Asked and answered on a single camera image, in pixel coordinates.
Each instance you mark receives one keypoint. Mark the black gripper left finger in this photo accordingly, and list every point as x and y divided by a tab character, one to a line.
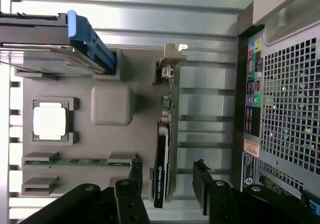
125	204

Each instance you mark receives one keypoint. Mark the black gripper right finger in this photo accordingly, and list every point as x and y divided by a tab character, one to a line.
220	204

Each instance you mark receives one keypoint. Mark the green RAM stick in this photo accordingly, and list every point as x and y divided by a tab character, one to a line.
87	162

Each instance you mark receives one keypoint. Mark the grey parts rack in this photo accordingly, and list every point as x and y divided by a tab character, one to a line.
140	139

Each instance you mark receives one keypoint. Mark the silver CPU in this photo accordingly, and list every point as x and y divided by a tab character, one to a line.
50	121

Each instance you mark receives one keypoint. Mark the open black PC case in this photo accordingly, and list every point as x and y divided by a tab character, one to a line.
287	96

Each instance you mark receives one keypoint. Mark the hard disk with blue caddy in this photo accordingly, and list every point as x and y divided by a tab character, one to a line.
50	56

